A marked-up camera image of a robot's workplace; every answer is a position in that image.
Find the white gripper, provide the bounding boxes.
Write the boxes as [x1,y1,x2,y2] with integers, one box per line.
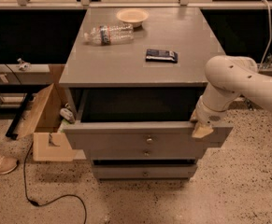
[190,97,226,138]

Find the grey top drawer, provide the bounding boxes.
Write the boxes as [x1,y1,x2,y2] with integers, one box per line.
[65,88,232,152]

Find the grey drawer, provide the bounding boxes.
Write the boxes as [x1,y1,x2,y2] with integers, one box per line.
[92,164,197,180]
[86,147,205,160]
[65,88,232,152]

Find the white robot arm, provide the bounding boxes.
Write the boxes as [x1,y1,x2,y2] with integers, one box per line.
[190,55,272,138]

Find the grey bottom drawer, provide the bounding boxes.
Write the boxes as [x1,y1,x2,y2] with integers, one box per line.
[92,164,197,180]

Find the grey drawer cabinet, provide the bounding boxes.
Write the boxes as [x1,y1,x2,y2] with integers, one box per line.
[60,7,223,167]

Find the grey middle drawer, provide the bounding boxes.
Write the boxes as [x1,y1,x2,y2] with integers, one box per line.
[86,147,205,160]

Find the dark blue snack packet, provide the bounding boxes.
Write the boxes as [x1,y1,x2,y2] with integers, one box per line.
[146,49,179,63]

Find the white bowl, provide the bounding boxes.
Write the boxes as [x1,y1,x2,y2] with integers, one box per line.
[116,8,149,28]

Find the items inside cardboard box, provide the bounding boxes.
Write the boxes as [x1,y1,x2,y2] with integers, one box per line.
[58,104,76,133]

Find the clear plastic water bottle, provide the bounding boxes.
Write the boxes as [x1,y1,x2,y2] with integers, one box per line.
[84,23,134,46]

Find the cardboard box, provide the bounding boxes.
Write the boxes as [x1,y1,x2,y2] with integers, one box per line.
[16,64,80,162]

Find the crumpled plastic on ledge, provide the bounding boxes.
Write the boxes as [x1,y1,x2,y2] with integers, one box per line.
[17,58,31,71]

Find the white hanging cable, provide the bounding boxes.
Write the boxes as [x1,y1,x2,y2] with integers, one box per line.
[258,0,272,70]

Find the black floor cable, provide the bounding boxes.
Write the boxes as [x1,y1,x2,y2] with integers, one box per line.
[22,142,88,224]

